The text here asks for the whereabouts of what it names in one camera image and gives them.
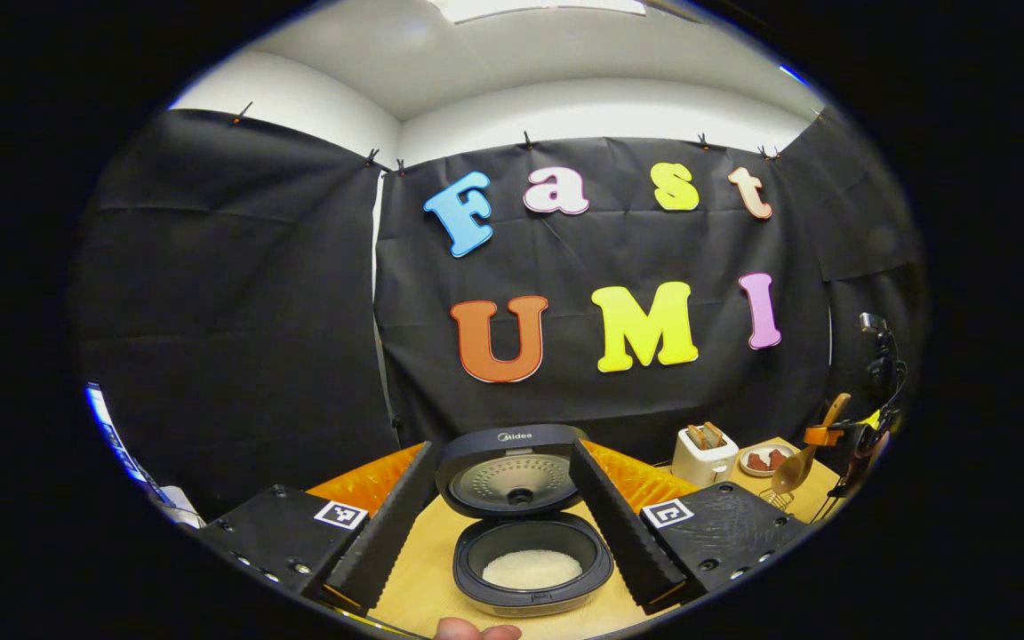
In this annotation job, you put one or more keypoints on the large ceiling light panel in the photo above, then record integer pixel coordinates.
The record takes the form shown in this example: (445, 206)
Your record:
(539, 7)

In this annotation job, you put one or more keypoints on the small round plate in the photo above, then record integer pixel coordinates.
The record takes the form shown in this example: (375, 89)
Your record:
(765, 471)

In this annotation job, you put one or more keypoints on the brown meat slice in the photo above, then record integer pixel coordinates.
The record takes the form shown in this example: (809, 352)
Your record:
(756, 461)
(777, 458)

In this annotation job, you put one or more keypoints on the white toaster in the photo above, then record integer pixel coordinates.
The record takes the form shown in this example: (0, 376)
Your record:
(699, 462)

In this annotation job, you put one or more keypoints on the dark grey rice cooker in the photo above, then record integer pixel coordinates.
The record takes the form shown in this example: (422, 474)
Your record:
(512, 444)

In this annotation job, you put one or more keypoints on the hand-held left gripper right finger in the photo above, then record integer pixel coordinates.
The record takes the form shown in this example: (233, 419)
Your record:
(623, 533)

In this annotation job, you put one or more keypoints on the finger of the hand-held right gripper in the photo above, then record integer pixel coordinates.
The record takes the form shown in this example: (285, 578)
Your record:
(823, 436)

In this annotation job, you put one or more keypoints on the white desk item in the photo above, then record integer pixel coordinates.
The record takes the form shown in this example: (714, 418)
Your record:
(181, 507)

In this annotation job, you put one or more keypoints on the toast slice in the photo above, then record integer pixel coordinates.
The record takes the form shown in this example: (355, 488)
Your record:
(715, 434)
(696, 436)

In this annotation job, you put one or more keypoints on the computer monitor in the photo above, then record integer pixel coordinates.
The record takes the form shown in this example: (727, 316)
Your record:
(112, 436)

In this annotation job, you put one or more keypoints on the white rice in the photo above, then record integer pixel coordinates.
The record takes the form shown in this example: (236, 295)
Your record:
(532, 569)

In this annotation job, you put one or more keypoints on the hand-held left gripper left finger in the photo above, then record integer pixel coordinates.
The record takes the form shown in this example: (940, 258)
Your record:
(388, 533)

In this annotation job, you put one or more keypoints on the black backdrop cloth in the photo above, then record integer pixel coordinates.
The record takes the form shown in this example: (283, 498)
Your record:
(254, 311)

